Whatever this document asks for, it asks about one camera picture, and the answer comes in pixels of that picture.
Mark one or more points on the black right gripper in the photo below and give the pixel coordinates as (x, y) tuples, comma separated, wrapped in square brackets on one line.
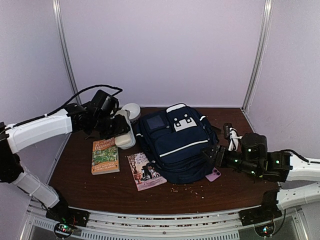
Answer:
[(215, 152)]

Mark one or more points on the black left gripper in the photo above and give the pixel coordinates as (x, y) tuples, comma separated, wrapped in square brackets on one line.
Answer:
[(121, 127)]

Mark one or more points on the grey hard pencil case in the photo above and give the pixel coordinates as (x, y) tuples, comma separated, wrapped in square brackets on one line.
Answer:
[(126, 140)]

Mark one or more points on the orange green treehouse book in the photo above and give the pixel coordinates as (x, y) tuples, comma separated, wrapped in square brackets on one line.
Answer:
[(105, 157)]

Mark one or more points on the navy blue student backpack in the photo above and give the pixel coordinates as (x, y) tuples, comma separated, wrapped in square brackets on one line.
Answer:
[(173, 139)]

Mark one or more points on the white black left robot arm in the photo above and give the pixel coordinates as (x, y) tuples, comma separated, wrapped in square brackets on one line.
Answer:
[(32, 143)]

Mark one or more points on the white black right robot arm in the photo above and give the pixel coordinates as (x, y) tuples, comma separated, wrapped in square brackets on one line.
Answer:
[(279, 166)]

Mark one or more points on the pink smartphone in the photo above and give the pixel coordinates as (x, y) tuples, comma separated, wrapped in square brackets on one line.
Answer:
[(214, 175)]

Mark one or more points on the white patterned ceramic bowl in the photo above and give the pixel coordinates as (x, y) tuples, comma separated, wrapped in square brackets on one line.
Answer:
[(134, 111)]

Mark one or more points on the pink Shakespeare story book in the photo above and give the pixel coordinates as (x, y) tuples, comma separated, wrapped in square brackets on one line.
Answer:
[(144, 175)]

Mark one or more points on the front aluminium rail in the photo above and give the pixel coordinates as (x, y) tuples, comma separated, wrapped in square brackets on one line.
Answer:
[(219, 225)]

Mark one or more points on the left aluminium frame post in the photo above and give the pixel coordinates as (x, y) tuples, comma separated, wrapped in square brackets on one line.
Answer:
[(63, 43)]

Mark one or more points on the aluminium frame post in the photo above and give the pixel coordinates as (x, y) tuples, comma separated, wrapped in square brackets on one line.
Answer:
[(63, 43), (261, 47)]

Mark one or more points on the right aluminium frame post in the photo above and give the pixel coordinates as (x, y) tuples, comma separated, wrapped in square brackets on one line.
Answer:
[(261, 47)]

